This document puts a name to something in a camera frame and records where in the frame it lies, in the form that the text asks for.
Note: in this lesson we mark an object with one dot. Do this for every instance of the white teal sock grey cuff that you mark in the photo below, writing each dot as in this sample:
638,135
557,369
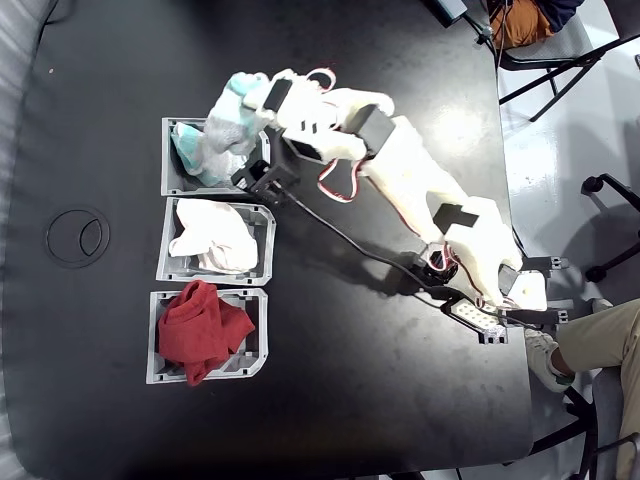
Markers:
227,120

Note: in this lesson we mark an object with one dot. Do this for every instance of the grey plastic container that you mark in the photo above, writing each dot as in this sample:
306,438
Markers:
152,350
167,175
268,250

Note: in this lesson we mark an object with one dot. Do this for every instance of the pale pink sock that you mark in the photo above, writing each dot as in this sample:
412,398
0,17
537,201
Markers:
215,235

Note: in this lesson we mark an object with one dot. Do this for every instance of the red sock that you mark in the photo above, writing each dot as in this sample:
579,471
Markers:
200,325

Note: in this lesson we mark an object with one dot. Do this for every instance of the grey power adapter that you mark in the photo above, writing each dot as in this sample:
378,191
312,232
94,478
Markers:
450,7

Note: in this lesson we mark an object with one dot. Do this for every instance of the orange cloth bundle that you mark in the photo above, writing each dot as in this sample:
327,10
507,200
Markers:
520,22

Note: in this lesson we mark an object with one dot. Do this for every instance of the black folding chair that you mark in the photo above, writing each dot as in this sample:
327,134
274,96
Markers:
570,47

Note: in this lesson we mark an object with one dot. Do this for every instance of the black office chair base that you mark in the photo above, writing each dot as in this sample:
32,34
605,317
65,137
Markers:
620,185

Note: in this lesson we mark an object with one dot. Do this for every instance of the person's shoe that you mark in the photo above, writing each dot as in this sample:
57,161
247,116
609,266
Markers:
542,355

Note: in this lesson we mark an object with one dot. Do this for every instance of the person's leg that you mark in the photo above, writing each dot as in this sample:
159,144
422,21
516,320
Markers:
610,340

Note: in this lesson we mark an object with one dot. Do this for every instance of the black chair with grey seat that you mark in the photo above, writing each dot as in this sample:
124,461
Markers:
607,400

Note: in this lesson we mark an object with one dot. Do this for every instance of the black camera box with bracket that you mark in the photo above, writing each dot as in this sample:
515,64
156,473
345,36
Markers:
270,185

